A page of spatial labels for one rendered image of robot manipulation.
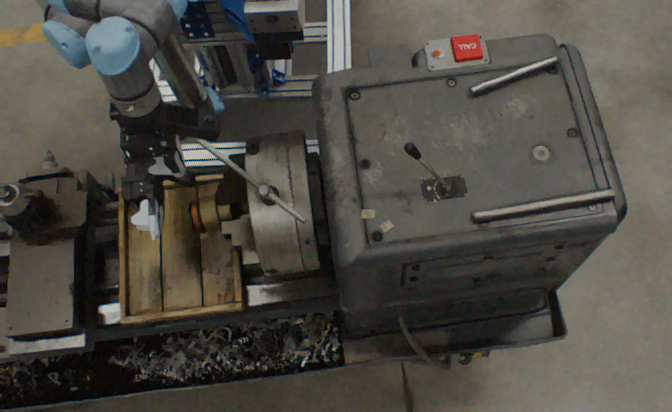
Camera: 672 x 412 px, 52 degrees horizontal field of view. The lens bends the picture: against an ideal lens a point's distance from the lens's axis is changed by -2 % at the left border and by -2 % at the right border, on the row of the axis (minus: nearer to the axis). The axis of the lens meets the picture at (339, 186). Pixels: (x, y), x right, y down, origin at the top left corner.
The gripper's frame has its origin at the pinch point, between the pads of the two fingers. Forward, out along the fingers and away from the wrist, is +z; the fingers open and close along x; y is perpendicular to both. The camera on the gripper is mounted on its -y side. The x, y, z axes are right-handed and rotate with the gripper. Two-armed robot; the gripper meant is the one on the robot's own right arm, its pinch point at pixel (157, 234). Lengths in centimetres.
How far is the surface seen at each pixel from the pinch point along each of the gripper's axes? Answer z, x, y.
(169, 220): -11.0, -19.4, 2.6
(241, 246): 5.7, 1.0, -18.9
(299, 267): 12.1, 0.7, -31.0
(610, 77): -85, -110, -160
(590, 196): 11, 19, -90
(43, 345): 18.2, -15.1, 32.7
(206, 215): -1.6, 3.4, -12.0
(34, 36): -145, -107, 88
